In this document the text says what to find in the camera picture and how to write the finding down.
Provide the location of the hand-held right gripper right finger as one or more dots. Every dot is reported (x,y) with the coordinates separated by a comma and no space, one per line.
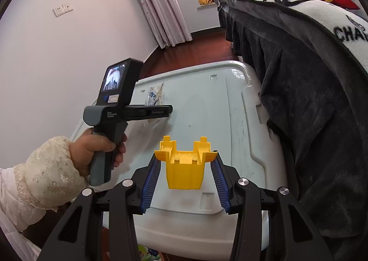
(220,183)

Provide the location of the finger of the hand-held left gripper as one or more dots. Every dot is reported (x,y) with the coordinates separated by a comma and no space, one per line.
(152,112)

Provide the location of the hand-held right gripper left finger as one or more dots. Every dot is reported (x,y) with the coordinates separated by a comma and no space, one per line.
(151,183)

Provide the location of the clear plastic wrapper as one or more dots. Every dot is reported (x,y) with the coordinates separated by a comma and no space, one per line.
(152,96)

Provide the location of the yellow plastic part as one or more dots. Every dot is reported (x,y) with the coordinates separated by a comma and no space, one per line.
(184,174)

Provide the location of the person's left forearm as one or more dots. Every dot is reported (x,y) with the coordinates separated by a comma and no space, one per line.
(43,177)

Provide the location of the person's left hand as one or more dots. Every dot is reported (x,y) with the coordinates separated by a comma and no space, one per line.
(82,149)

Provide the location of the pink patterned curtain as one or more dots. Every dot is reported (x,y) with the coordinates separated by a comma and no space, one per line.
(161,5)

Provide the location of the dark blanket with white band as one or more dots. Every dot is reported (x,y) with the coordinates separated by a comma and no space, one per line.
(302,91)

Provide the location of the white wall socket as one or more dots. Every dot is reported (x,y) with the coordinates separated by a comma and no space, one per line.
(58,11)

